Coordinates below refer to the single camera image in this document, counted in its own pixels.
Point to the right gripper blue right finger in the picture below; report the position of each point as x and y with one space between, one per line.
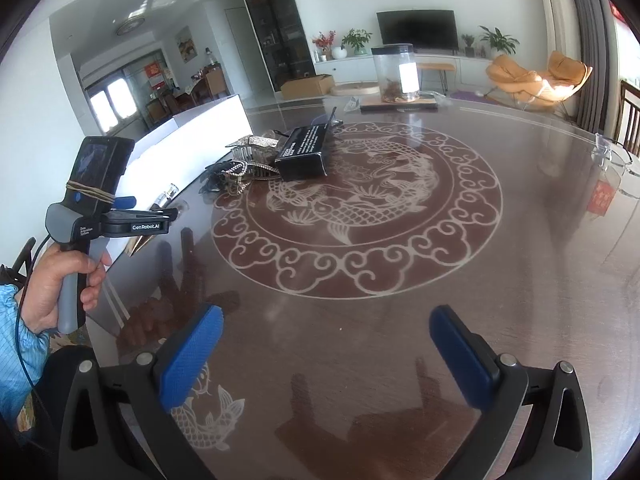
494 384

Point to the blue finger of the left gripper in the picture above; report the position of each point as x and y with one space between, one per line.
124 202
168 214

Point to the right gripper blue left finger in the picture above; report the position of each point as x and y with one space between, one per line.
158 382

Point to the black feather hair clip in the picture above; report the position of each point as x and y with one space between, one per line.
216 177

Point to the gold pearl claw clip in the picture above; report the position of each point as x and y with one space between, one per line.
238 175

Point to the rhinestone bow hair clip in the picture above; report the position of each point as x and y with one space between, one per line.
271 141

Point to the black odor bar box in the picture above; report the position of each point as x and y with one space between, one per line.
305 154

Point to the blue sleeve forearm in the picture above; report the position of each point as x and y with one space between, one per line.
23 355

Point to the person's left hand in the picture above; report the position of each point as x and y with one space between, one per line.
39 298

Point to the white storage box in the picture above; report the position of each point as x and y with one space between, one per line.
176 153

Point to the cardboard box on floor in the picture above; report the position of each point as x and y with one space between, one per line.
309 87

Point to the wooden tray under jar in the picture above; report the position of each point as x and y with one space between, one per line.
375 104

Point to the clear glasses at table edge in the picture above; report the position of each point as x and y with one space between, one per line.
612 158

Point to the wooden dining chair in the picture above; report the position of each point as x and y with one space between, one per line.
627 127

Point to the orange lounge chair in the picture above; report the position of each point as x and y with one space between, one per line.
563 78

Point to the black television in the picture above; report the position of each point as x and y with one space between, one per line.
424 29

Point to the blue frame eyeglasses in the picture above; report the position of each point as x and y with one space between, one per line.
330 120

